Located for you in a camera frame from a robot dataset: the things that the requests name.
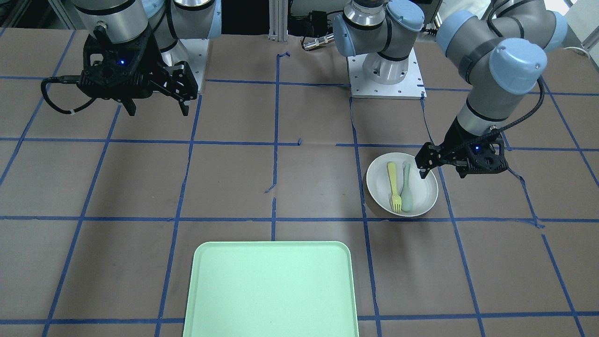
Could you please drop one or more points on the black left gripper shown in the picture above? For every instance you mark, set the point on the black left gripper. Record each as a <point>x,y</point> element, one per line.
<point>450,139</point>

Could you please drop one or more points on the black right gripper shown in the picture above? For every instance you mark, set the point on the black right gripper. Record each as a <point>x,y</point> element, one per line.
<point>153,62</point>

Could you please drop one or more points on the white round plate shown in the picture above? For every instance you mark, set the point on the white round plate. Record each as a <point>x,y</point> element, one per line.
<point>425,191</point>

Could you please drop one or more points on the yellow plastic fork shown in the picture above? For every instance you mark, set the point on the yellow plastic fork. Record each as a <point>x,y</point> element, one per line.
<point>396,200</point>

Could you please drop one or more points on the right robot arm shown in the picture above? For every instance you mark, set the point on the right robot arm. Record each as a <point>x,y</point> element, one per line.
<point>170,20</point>

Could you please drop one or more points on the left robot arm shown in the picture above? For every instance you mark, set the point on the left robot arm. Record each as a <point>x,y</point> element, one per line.
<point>501,57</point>

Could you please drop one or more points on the pale green plastic spoon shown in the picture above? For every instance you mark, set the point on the pale green plastic spoon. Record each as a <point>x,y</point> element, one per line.
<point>407,194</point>

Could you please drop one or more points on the gold metal cylinder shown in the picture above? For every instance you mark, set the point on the gold metal cylinder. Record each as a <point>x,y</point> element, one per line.
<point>317,43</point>

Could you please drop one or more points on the light green tray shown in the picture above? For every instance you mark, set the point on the light green tray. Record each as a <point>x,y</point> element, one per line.
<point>271,289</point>

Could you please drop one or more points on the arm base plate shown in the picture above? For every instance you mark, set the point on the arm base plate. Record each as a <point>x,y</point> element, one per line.
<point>372,76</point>
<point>197,56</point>

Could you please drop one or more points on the aluminium frame post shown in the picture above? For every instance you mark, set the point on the aluminium frame post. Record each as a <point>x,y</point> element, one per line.
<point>278,13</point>

